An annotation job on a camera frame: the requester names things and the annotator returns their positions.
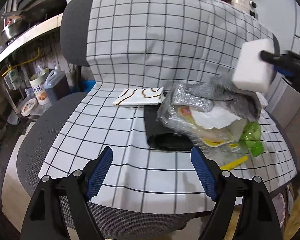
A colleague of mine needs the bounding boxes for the dark soy sauce jug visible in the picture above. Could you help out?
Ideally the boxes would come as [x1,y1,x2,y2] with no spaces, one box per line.
[44,66,70,105]

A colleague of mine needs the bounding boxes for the white foam block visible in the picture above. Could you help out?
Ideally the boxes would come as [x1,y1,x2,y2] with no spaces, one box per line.
[232,38,274,94]

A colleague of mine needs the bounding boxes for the white printed canister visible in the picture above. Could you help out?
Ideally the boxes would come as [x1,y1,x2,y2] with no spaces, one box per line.
[30,68,50,105]

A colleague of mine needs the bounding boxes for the clear plastic food container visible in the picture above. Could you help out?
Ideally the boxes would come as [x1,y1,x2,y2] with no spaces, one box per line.
[156,97,249,172]

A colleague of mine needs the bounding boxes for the white rice cooker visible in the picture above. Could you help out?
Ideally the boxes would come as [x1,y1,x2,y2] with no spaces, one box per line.
[231,0,258,18]

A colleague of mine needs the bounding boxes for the small round printed tin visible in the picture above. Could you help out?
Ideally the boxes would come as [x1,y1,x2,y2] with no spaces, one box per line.
[20,98,38,117]

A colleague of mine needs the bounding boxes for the white black checkered cloth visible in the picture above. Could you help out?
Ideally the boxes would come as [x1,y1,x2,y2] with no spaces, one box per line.
[38,0,298,215]

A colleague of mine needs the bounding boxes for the white kitchen counter shelf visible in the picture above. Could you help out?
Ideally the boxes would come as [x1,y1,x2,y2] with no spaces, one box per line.
[0,13,63,64]

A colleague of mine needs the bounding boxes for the grey mesh office chair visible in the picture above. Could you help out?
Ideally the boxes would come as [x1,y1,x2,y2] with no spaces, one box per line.
[1,0,299,239]

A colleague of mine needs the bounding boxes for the black trash bag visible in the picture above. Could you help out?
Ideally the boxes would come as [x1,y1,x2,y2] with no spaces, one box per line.
[144,105,194,152]

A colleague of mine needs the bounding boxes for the black wok pan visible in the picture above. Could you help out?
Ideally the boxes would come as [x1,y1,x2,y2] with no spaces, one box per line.
[1,0,67,23]

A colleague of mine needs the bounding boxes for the white brown patterned napkin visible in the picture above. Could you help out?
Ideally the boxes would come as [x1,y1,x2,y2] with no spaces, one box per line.
[113,87,165,106]

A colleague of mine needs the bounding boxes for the grey refrigerator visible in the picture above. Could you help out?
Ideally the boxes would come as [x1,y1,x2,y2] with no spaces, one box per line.
[255,0,300,129]

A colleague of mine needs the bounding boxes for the white tissue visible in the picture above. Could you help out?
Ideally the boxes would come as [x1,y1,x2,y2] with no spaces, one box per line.
[190,106,241,129]

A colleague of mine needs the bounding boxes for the green plastic bottle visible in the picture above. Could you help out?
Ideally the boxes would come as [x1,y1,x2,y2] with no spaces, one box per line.
[238,122,264,157]

